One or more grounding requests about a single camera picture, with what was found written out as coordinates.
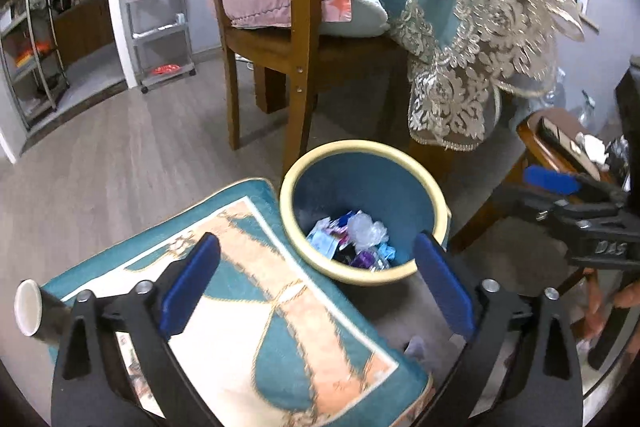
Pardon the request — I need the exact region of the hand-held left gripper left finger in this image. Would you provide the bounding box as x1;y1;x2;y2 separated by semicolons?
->
50;232;223;427

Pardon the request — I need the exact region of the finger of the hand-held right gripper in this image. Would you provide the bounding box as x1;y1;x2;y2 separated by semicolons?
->
524;164;631;208
500;187;621;234

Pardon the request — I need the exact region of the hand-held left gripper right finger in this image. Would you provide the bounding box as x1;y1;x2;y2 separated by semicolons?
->
412;231;586;427

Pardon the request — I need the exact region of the purple wrapper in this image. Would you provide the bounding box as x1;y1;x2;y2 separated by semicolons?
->
350;249;388;270

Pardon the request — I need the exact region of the clear plastic wrap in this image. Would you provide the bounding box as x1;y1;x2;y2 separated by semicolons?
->
347;212;390;253

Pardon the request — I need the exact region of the blue wet wipes packet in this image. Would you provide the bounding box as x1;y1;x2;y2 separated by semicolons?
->
335;209;361;235

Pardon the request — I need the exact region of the blue bin with yellow rim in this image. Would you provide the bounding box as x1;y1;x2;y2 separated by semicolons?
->
279;139;451;288

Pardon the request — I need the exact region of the small blue white sachet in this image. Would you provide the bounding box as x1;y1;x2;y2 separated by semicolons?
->
306;218;341;256

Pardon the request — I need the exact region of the person's right hand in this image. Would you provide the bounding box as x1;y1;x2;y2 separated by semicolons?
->
582;267;640;342

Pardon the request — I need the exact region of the brown wooden stool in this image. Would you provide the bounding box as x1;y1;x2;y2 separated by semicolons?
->
450;107;626;253

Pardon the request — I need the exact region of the white tissue wad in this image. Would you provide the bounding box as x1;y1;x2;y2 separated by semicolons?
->
575;133;608;168

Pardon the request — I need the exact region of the white paper scrap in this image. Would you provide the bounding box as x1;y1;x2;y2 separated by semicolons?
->
404;336;431;360

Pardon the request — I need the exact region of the crumpled silver foil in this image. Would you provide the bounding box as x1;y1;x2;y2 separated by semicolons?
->
605;134;631;178

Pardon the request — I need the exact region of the clear plastic bottle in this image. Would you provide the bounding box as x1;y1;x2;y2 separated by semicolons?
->
577;89;601;125
547;69;568;105

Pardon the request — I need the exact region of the teal printed cushion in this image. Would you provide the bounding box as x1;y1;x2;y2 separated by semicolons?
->
37;177;436;427

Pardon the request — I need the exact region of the black cabinet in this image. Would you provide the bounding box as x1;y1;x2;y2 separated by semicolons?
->
615;62;640;188

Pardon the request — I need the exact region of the black cup white inside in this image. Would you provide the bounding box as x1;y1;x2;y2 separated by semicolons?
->
14;279;76;348

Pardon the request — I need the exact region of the brown wooden table leg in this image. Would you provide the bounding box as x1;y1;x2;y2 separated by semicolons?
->
254;63;290;115

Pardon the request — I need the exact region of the pale blue pillow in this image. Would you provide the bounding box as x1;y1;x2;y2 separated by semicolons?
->
317;0;391;38

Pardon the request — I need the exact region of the white trolley cart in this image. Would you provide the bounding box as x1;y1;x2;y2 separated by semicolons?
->
121;0;197;95

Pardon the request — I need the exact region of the metal shelf rack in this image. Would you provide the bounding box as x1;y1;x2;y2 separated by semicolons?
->
0;0;71;128

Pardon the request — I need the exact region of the brown kitchen cabinet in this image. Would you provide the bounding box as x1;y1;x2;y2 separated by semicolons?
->
52;0;115;68

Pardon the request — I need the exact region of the wooden chair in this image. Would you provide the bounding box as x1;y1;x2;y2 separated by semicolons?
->
202;0;416;168

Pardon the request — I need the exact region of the orange item on rack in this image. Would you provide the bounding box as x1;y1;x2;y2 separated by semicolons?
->
15;42;53;68

